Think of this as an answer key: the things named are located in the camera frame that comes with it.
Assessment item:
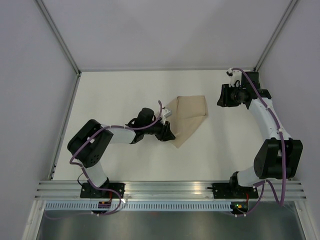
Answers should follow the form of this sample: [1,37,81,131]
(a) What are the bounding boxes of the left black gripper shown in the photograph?
[143,116,176,142]

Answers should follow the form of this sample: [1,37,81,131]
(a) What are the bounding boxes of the beige cloth napkin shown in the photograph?
[165,95,208,148]

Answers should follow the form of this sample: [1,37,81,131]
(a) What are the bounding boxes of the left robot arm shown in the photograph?
[67,107,176,198]

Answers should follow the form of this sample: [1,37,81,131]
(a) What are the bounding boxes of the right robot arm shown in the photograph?
[217,67,303,198]

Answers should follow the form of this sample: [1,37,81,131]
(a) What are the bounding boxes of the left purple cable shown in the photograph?
[44,100,166,221]

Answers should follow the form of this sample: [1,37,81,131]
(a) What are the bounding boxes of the purple cable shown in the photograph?
[231,67,287,218]
[44,100,166,221]

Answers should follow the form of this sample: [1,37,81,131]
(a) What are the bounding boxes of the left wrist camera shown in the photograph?
[160,107,172,125]

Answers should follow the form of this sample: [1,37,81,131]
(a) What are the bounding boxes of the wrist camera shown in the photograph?
[226,68,242,87]
[160,107,172,125]

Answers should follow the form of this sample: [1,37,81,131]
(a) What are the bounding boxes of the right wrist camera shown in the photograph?
[226,68,242,87]

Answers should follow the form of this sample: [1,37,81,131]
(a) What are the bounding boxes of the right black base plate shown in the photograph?
[210,182,259,200]

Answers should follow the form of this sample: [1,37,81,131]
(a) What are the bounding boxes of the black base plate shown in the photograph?
[210,182,259,200]
[80,182,125,199]

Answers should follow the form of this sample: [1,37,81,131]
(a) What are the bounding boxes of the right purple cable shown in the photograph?
[231,67,287,218]

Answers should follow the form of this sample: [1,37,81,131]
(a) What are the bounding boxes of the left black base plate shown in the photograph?
[80,182,125,199]

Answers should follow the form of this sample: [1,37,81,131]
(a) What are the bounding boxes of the aluminium front rail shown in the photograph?
[34,180,308,201]

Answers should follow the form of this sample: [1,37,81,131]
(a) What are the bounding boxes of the white slotted cable duct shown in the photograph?
[45,200,232,212]

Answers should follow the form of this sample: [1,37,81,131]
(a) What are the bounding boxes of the aluminium cage frame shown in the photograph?
[35,0,320,240]

